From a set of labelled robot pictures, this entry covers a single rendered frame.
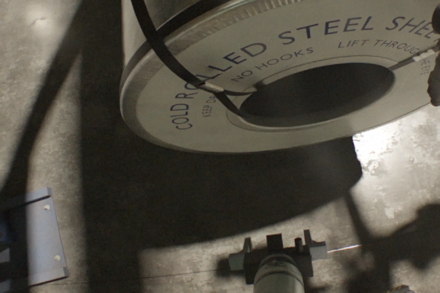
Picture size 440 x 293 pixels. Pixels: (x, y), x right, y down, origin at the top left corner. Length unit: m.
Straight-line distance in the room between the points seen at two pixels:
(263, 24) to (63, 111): 1.71
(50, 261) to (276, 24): 1.75
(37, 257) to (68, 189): 0.41
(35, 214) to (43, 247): 0.19
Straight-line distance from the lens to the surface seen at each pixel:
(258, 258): 0.73
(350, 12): 0.76
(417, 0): 0.80
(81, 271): 2.05
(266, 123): 1.33
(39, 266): 2.16
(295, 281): 0.62
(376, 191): 1.96
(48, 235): 2.13
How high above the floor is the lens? 1.84
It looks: 71 degrees down
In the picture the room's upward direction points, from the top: 10 degrees counter-clockwise
